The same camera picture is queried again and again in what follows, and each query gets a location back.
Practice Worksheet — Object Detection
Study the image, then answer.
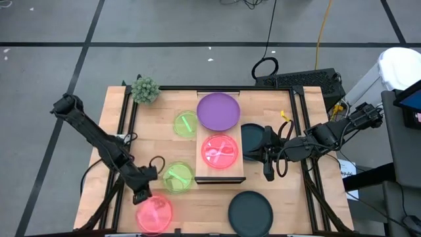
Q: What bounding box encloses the dark teal plate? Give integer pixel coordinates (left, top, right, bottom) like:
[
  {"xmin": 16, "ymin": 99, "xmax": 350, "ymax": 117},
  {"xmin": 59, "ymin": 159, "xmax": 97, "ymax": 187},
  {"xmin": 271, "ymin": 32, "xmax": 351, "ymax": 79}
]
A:
[
  {"xmin": 228, "ymin": 190, "xmax": 274, "ymax": 237},
  {"xmin": 241, "ymin": 123, "xmax": 266, "ymax": 162}
]

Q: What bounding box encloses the white waste bin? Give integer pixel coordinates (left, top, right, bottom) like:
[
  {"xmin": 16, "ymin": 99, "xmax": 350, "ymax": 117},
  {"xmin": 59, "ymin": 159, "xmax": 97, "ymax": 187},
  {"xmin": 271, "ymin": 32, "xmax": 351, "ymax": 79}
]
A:
[{"xmin": 345, "ymin": 47, "xmax": 421, "ymax": 106}]

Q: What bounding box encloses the transparent pink plastic plate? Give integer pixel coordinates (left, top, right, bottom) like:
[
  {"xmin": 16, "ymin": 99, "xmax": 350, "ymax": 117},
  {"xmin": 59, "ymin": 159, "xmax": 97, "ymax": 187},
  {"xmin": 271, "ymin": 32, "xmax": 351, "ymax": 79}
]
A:
[
  {"xmin": 201, "ymin": 133, "xmax": 239, "ymax": 171},
  {"xmin": 136, "ymin": 194, "xmax": 174, "ymax": 235}
]

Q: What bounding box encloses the wooden tray block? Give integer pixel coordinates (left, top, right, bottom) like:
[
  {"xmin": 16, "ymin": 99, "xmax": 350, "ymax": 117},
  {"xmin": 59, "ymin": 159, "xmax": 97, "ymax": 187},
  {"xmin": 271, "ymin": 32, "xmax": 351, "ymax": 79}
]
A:
[{"xmin": 193, "ymin": 89, "xmax": 247, "ymax": 184}]

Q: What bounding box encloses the black tablet screen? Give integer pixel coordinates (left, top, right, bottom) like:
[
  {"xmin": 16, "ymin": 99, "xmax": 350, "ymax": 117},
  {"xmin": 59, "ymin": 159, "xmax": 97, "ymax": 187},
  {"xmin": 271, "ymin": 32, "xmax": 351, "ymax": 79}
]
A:
[{"xmin": 393, "ymin": 80, "xmax": 421, "ymax": 130}]

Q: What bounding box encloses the black floor cable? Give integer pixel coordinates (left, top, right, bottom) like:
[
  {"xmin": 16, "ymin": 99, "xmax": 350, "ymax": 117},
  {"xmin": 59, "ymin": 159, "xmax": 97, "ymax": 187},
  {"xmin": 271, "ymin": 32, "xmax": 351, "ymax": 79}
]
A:
[{"xmin": 251, "ymin": 0, "xmax": 280, "ymax": 80}]

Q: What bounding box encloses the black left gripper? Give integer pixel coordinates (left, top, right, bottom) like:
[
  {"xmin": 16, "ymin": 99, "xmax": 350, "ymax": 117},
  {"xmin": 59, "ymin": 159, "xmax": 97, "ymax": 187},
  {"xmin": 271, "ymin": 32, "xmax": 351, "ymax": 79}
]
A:
[{"xmin": 123, "ymin": 165, "xmax": 159, "ymax": 206}]

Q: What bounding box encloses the black computer case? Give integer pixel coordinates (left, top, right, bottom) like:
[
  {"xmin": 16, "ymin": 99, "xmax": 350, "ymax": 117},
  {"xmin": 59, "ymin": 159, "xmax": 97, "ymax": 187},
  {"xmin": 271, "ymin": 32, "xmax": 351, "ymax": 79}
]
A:
[{"xmin": 255, "ymin": 68, "xmax": 347, "ymax": 111}]

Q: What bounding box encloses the transparent green plastic plate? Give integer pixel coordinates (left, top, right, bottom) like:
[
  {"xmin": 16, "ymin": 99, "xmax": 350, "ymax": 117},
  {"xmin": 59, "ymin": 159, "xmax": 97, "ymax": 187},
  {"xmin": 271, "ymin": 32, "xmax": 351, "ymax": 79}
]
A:
[
  {"xmin": 173, "ymin": 110, "xmax": 199, "ymax": 139},
  {"xmin": 162, "ymin": 161, "xmax": 195, "ymax": 194}
]

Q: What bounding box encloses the grey desk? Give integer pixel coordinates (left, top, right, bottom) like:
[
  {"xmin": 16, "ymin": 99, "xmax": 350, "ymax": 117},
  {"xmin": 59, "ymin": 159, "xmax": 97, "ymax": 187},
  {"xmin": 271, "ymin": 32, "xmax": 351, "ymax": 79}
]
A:
[{"xmin": 381, "ymin": 89, "xmax": 421, "ymax": 237}]

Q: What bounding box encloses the thick yellow cable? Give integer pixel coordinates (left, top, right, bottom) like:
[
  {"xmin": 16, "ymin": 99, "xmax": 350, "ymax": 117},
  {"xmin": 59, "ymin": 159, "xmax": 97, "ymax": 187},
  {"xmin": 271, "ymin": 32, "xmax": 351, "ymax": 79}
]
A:
[{"xmin": 314, "ymin": 0, "xmax": 334, "ymax": 70}]

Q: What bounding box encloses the purple plate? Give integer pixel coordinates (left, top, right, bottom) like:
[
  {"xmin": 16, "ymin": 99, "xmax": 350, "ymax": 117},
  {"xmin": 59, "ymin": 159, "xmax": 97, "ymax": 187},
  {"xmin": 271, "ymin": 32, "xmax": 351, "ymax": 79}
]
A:
[{"xmin": 196, "ymin": 92, "xmax": 241, "ymax": 132}]

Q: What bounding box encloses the black cable bundle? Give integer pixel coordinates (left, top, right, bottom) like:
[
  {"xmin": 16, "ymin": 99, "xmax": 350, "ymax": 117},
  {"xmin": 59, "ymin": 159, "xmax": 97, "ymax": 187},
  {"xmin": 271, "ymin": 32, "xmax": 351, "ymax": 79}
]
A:
[{"xmin": 219, "ymin": 0, "xmax": 274, "ymax": 10}]

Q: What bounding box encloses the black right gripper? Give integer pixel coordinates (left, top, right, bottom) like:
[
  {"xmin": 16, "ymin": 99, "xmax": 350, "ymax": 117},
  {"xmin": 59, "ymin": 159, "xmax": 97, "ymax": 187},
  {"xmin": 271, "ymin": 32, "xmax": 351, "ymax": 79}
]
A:
[{"xmin": 262, "ymin": 126, "xmax": 291, "ymax": 182}]

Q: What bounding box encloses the small green potted plant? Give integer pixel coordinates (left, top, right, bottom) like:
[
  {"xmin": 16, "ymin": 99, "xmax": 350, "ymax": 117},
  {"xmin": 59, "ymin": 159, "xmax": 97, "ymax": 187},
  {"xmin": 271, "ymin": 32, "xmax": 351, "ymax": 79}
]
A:
[{"xmin": 130, "ymin": 76, "xmax": 161, "ymax": 105}]

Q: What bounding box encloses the black table frame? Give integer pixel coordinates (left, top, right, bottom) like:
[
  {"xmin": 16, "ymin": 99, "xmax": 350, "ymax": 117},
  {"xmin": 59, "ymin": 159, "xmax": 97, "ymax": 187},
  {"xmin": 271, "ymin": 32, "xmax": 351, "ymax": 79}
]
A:
[{"xmin": 74, "ymin": 74, "xmax": 355, "ymax": 237}]

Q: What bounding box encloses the white paper sheet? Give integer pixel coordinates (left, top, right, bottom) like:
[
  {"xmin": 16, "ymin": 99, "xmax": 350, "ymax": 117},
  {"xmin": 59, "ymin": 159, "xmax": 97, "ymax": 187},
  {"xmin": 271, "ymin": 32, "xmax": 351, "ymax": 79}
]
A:
[{"xmin": 337, "ymin": 159, "xmax": 360, "ymax": 201}]

